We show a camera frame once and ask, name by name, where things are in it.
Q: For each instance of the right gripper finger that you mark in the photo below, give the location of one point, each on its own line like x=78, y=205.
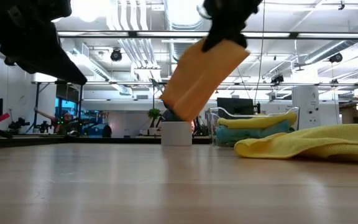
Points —
x=225, y=36

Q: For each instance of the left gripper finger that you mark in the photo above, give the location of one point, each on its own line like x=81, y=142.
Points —
x=61, y=70

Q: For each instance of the orange microfiber towel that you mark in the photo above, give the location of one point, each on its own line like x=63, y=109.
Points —
x=197, y=81

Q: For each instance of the yellow microfiber towel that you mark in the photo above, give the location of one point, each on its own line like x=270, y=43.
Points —
x=322, y=143
x=259, y=122

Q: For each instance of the blue microfiber towel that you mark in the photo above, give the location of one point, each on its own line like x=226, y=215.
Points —
x=244, y=133

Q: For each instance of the person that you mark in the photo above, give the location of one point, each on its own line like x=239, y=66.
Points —
x=64, y=121
x=107, y=130

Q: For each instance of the clear plastic bin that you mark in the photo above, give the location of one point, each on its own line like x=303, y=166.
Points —
x=211, y=124

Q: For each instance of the small green potted plant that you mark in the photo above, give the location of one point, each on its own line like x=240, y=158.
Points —
x=154, y=113

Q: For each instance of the white column unit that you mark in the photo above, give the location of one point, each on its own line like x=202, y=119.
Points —
x=306, y=105

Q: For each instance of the snake plant in white pot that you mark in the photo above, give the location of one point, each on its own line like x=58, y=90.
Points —
x=176, y=133

